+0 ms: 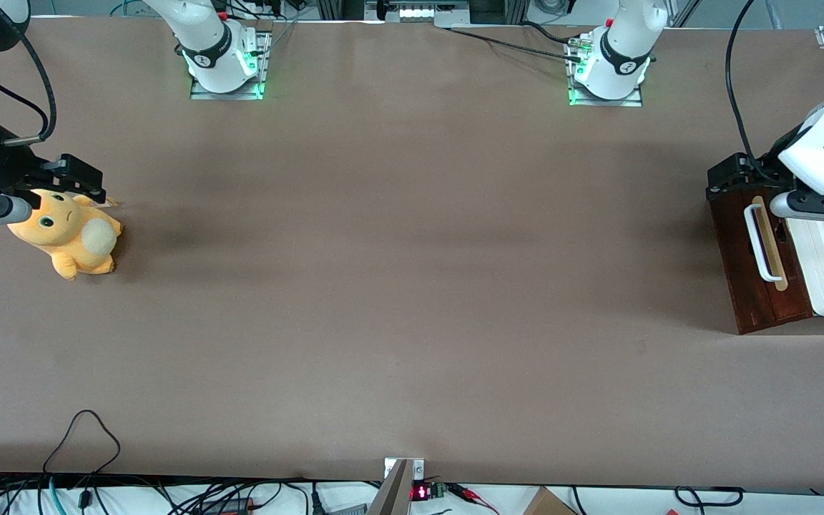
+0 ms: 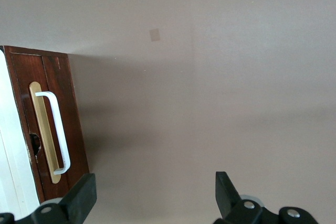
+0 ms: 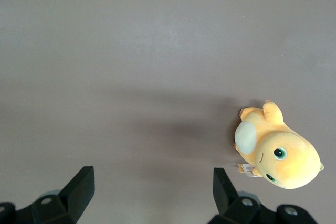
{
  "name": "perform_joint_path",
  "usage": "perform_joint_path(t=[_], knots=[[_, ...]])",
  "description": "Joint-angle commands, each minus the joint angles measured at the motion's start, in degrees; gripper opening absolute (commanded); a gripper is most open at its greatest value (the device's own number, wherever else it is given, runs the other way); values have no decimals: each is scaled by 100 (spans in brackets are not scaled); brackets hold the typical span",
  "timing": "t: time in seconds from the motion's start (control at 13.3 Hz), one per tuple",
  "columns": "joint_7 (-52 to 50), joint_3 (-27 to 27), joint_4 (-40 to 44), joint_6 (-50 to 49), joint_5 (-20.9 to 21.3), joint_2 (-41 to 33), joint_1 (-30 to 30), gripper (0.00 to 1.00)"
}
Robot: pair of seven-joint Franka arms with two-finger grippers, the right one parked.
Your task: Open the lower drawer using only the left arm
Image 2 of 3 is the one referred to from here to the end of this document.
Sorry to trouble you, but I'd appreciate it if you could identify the beige tape patch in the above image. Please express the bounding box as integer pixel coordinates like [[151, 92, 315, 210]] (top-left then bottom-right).
[[149, 27, 162, 44]]

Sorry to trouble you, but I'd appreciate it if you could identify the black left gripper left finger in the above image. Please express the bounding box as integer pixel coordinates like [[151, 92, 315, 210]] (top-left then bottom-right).
[[0, 173, 97, 224]]

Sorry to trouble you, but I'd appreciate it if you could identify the gold oval handle backplate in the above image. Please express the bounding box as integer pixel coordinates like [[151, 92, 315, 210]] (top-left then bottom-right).
[[28, 81, 65, 184]]

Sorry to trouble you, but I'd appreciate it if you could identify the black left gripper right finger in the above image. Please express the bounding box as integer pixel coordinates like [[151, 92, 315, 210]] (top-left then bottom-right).
[[214, 171, 320, 224]]

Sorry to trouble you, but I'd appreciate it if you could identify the white drawer handle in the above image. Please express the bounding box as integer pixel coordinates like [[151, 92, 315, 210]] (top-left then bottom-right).
[[34, 91, 71, 175]]

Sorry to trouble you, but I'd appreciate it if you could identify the white drawer cabinet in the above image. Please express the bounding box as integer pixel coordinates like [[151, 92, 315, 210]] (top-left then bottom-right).
[[0, 45, 90, 216]]

